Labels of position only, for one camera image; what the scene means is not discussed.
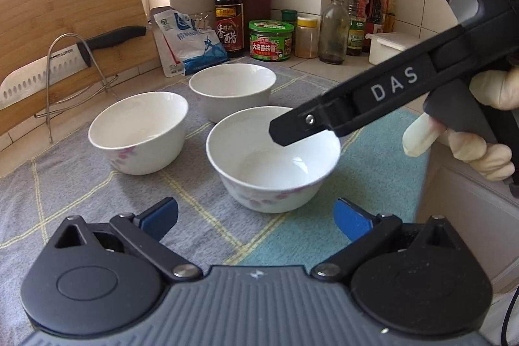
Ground black handled kitchen knife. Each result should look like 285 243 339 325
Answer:
0 26 147 112

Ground clear red cap glass bottle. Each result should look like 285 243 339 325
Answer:
318 0 350 65

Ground white plastic container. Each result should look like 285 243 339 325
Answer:
368 32 421 65

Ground bamboo cutting board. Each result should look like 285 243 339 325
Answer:
0 0 154 138

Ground dark vinegar bottle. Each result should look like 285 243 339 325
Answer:
214 0 245 59

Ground white blue salt bag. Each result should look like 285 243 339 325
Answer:
151 7 230 78

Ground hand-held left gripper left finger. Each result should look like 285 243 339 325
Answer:
54 197 202 283

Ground steel wire rack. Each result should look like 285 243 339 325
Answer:
34 33 121 145

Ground red sauce bottle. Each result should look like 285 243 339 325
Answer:
363 0 384 53

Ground person's right hand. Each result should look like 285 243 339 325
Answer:
403 67 519 182

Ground black cable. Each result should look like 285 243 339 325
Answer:
500 293 519 346

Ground amber oil bottle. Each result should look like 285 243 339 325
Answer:
377 0 396 34

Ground green label oil bottle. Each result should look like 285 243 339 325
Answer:
346 0 371 57

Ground grey blue checked towel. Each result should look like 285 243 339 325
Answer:
0 58 431 278

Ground green lid sauce jar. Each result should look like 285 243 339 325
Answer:
248 19 295 61

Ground white floral bowl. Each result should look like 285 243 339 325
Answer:
205 105 341 214
88 91 189 175
188 62 277 124

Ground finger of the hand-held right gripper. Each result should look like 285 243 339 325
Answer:
269 90 358 147

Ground yellow lid spice jar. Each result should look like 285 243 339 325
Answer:
295 16 320 59

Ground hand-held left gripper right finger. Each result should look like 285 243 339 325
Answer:
310 197 459 283

